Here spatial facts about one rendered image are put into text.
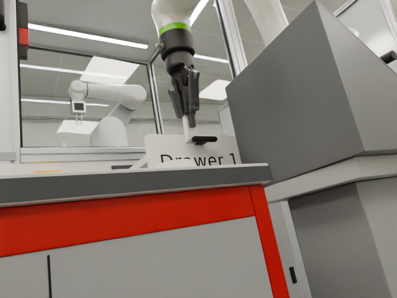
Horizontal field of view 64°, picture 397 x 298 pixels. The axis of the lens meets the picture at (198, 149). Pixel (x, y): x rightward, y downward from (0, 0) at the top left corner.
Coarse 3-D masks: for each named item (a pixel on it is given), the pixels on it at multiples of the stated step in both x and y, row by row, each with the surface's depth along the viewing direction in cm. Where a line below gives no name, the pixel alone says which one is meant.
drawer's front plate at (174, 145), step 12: (156, 144) 77; (168, 144) 79; (180, 144) 80; (192, 144) 82; (204, 144) 84; (216, 144) 87; (228, 144) 89; (156, 156) 76; (180, 156) 79; (192, 156) 81; (204, 156) 83; (216, 156) 85; (228, 156) 87
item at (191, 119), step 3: (195, 108) 79; (189, 111) 80; (192, 111) 79; (195, 111) 80; (189, 114) 80; (192, 114) 80; (189, 117) 80; (192, 117) 80; (189, 120) 80; (192, 120) 80; (195, 120) 80; (189, 123) 80; (192, 123) 80; (195, 123) 80; (189, 126) 80; (192, 126) 80; (195, 126) 80
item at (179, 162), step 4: (172, 160) 53; (176, 160) 53; (180, 160) 53; (184, 160) 53; (188, 160) 54; (192, 160) 55; (160, 164) 54; (164, 164) 53; (168, 164) 53; (172, 164) 53; (176, 164) 53; (180, 164) 53; (184, 164) 53; (188, 164) 54; (192, 164) 55
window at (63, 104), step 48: (48, 0) 108; (96, 0) 118; (144, 0) 130; (48, 48) 102; (96, 48) 111; (144, 48) 122; (48, 96) 97; (96, 96) 105; (144, 96) 115; (48, 144) 93; (96, 144) 100; (144, 144) 109
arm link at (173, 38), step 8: (168, 32) 82; (176, 32) 82; (184, 32) 83; (160, 40) 84; (168, 40) 82; (176, 40) 82; (184, 40) 82; (192, 40) 85; (160, 48) 84; (168, 48) 82; (176, 48) 82; (184, 48) 83; (192, 48) 83
